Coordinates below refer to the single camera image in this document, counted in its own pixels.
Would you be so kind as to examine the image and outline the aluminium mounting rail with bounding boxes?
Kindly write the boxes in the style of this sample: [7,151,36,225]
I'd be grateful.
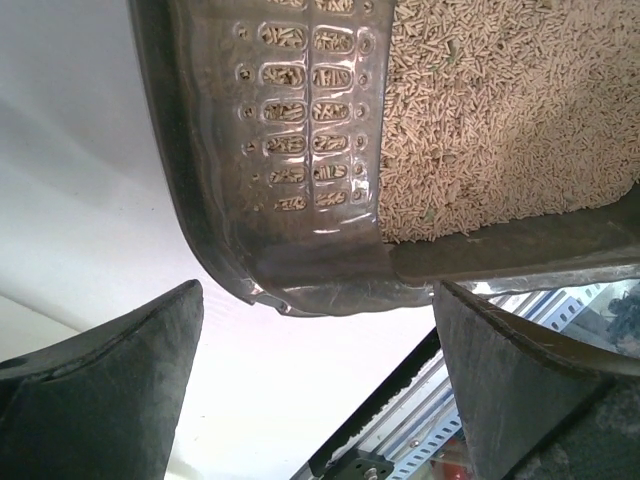
[291,331,475,480]

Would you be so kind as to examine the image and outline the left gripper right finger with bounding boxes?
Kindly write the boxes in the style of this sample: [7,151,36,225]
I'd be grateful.
[433,281,639,479]

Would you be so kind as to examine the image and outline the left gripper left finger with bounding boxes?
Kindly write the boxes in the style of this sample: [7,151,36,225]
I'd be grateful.
[1,280,204,479]

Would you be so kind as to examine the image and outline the grey slotted cable duct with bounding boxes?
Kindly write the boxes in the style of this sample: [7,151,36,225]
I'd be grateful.
[489,283,606,334]

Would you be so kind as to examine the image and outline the dark brown litter box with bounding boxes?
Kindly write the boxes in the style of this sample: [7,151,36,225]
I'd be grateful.
[130,1,639,316]

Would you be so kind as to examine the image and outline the beige litter pellets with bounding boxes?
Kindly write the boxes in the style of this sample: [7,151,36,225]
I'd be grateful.
[379,1,639,243]

